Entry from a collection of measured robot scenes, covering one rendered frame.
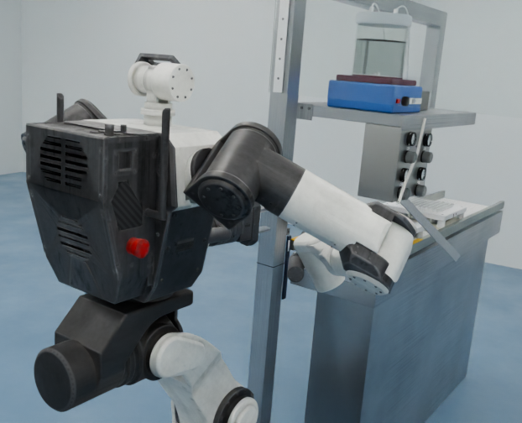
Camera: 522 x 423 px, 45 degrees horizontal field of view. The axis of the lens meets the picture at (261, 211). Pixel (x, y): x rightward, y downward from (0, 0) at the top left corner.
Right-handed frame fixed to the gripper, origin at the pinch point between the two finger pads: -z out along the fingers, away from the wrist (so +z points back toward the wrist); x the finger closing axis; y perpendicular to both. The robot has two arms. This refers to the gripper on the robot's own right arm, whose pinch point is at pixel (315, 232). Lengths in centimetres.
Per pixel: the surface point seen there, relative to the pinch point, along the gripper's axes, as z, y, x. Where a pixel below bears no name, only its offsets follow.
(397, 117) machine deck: -16.2, 18.6, -28.0
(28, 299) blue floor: -176, -150, 98
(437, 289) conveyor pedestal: -81, 51, 39
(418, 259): -46, 35, 18
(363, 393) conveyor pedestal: -32, 21, 58
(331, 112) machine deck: -26.3, 2.2, -27.6
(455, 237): -77, 54, 17
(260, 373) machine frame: -28, -12, 53
